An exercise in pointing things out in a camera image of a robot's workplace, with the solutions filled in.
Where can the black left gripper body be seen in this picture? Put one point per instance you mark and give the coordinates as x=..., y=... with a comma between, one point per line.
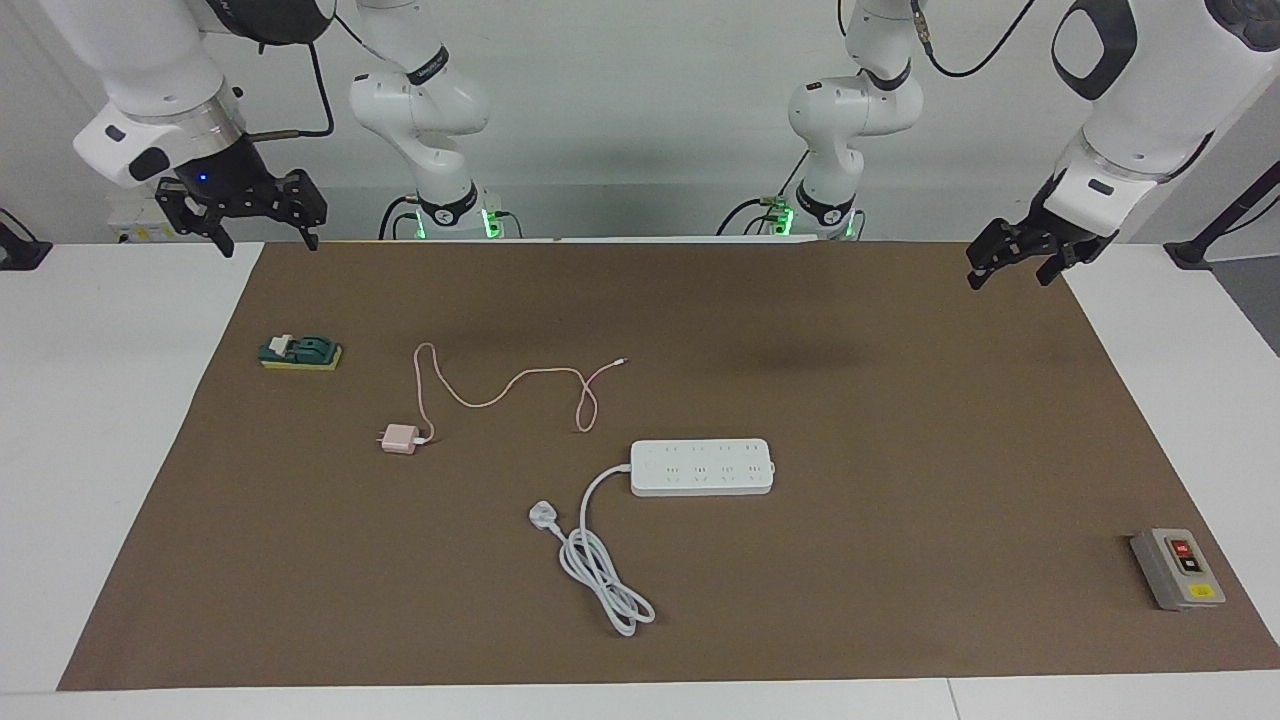
x=1060, y=230

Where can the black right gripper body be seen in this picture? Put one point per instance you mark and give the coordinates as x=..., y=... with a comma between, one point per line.
x=230, y=175

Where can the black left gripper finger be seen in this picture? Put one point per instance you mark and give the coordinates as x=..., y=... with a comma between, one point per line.
x=1062, y=264
x=990, y=255

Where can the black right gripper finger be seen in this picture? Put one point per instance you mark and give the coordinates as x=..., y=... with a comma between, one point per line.
x=308, y=200
x=200, y=210

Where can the pink charger adapter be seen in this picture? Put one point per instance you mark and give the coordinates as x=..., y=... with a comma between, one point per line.
x=400, y=439

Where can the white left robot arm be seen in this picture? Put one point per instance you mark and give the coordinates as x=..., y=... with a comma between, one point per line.
x=850, y=110

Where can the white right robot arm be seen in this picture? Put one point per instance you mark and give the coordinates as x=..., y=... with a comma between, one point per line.
x=420, y=110

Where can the white power strip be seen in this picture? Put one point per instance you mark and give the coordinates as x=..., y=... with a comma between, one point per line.
x=700, y=468

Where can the black table clamp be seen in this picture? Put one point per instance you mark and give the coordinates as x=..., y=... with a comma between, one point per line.
x=20, y=252

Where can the brown table mat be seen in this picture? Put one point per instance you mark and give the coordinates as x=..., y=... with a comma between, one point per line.
x=900, y=450

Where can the white wall socket box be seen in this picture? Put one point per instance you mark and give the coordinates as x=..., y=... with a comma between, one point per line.
x=135, y=225

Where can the green knife switch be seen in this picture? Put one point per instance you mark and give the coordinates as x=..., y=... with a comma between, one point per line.
x=305, y=352

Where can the grey on-off switch box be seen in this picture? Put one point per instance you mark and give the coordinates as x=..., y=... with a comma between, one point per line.
x=1175, y=570

